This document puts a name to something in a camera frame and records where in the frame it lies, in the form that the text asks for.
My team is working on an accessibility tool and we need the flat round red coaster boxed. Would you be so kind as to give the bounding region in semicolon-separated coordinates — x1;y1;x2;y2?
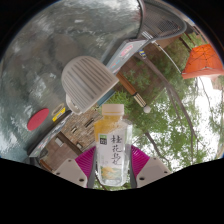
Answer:
26;107;50;132

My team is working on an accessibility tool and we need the orange canopy tent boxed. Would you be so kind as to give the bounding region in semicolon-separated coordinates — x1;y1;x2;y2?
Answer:
181;43;224;80

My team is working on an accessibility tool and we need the tall slanting tree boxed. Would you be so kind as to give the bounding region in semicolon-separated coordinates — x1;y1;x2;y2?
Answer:
133;53;224;158

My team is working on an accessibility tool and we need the white ribbed mug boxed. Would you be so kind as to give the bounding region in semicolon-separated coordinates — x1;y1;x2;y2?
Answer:
60;55;120;116

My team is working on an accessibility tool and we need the grey laptop with stickers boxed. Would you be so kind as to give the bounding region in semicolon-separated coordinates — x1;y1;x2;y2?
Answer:
105;39;148;75

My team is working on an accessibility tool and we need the wooden lamp post globe light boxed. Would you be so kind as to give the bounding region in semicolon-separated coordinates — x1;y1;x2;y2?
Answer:
115;72;152;114

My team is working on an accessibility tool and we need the grey wicker chair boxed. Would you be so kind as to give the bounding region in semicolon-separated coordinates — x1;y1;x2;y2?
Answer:
138;0;201;44

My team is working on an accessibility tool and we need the black wall lamp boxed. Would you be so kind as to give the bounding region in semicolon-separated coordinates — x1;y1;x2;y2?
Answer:
83;119;95;129

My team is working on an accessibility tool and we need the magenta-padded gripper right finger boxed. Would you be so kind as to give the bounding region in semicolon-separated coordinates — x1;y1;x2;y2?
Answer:
128;144;173;189

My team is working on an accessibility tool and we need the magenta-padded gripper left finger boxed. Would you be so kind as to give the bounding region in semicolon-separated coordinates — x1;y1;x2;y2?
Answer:
53;146;98;189

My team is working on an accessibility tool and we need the clear drink bottle white cap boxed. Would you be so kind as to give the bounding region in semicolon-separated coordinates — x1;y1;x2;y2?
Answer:
93;103;133;187

